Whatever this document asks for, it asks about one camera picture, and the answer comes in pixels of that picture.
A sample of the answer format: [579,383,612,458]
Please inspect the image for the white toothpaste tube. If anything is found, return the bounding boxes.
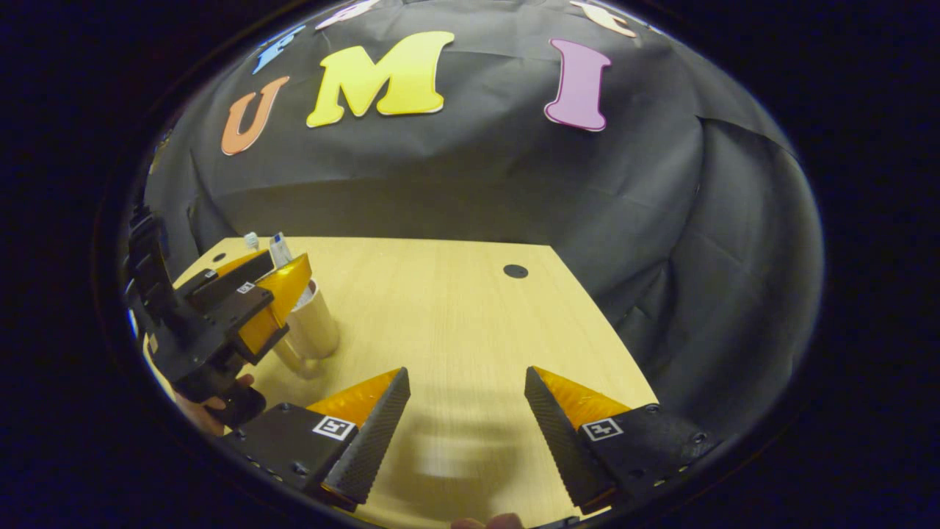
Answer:
[269,232,315,309]

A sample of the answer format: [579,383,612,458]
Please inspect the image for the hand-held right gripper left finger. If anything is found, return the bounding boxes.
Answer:
[220,367,412,513]

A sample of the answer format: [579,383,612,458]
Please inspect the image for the wooden desktop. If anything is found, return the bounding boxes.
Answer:
[143,237,659,529]

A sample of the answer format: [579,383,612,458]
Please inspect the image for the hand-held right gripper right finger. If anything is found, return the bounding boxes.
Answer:
[524,366,724,515]

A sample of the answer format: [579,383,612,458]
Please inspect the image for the black backdrop cloth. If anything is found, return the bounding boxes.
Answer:
[143,0,823,442]

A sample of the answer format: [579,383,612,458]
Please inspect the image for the beige cup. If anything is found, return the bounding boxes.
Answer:
[273,279,341,380]

